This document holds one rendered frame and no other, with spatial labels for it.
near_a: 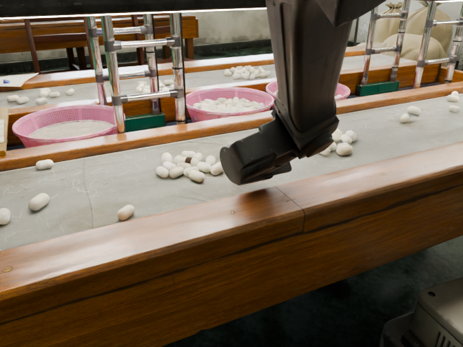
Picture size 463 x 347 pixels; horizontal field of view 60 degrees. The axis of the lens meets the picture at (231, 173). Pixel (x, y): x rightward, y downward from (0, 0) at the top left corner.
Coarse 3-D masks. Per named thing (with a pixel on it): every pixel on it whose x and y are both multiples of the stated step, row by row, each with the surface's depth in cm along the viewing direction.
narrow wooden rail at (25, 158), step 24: (384, 96) 122; (408, 96) 123; (432, 96) 128; (216, 120) 102; (240, 120) 102; (264, 120) 104; (72, 144) 88; (96, 144) 88; (120, 144) 90; (144, 144) 92; (0, 168) 81
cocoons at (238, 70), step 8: (224, 72) 157; (240, 72) 158; (248, 72) 156; (256, 72) 155; (264, 72) 156; (168, 80) 143; (48, 88) 133; (136, 88) 134; (144, 88) 136; (160, 88) 138; (168, 88) 133; (8, 96) 125; (16, 96) 125; (24, 96) 124; (40, 104) 122
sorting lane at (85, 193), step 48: (192, 144) 94; (336, 144) 94; (384, 144) 94; (432, 144) 94; (0, 192) 74; (48, 192) 74; (96, 192) 74; (144, 192) 74; (192, 192) 74; (240, 192) 74; (0, 240) 60
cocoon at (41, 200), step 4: (36, 196) 68; (40, 196) 68; (44, 196) 69; (48, 196) 69; (32, 200) 67; (36, 200) 67; (40, 200) 68; (44, 200) 68; (48, 200) 69; (28, 204) 67; (32, 204) 67; (36, 204) 67; (40, 204) 67; (44, 204) 68; (32, 208) 67; (36, 208) 67; (40, 208) 68
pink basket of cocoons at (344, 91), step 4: (268, 84) 133; (272, 84) 135; (276, 84) 137; (340, 84) 133; (268, 88) 132; (272, 88) 135; (276, 88) 137; (340, 88) 133; (344, 88) 131; (348, 88) 129; (268, 92) 126; (272, 92) 124; (336, 92) 135; (340, 92) 133; (344, 92) 130; (348, 92) 124; (272, 96) 125; (340, 96) 120; (344, 96) 121; (336, 100) 119
